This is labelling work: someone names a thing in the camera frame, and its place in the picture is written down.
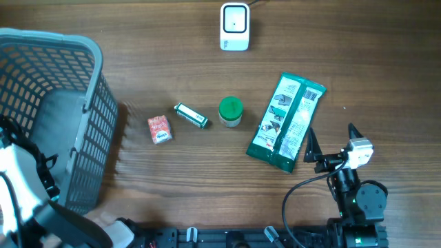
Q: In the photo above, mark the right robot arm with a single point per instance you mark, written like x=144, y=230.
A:
x=361, y=203

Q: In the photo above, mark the orange Kleenex tissue pack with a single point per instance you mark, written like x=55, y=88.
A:
x=160, y=129

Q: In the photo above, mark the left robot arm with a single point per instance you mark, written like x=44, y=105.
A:
x=29, y=214

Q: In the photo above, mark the green Axe Brand box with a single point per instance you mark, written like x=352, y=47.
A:
x=191, y=115

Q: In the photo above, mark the green lidded jar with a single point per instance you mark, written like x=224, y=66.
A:
x=230, y=111

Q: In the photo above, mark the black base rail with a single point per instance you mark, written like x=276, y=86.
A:
x=306, y=236

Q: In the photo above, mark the white barcode scanner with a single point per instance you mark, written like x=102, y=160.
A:
x=234, y=26

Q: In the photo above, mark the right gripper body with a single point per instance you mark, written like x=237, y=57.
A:
x=328, y=162

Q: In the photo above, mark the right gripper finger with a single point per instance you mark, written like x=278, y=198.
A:
x=353, y=132
x=313, y=151

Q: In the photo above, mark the grey plastic mesh basket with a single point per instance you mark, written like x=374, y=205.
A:
x=52, y=85

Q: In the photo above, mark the green 3M gloves package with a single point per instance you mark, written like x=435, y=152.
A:
x=288, y=116

